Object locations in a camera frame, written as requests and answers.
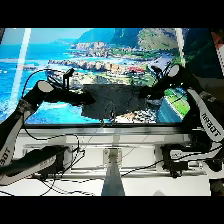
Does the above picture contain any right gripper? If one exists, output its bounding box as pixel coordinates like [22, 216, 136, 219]
[138, 85, 160, 100]

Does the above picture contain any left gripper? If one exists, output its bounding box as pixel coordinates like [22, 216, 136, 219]
[63, 90, 97, 107]

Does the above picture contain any dark grey garment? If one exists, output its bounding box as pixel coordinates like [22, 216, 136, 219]
[80, 83, 148, 121]

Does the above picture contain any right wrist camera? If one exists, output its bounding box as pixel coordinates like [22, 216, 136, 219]
[150, 65, 165, 84]

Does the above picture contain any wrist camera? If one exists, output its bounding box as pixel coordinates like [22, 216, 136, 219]
[150, 65, 165, 84]
[62, 68, 76, 91]

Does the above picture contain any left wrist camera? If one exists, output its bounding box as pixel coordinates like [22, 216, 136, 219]
[62, 68, 76, 91]

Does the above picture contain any black cable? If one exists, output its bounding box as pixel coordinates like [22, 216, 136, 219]
[0, 146, 164, 197]
[20, 68, 81, 154]

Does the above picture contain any silver frame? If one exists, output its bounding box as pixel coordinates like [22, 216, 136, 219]
[13, 125, 214, 197]

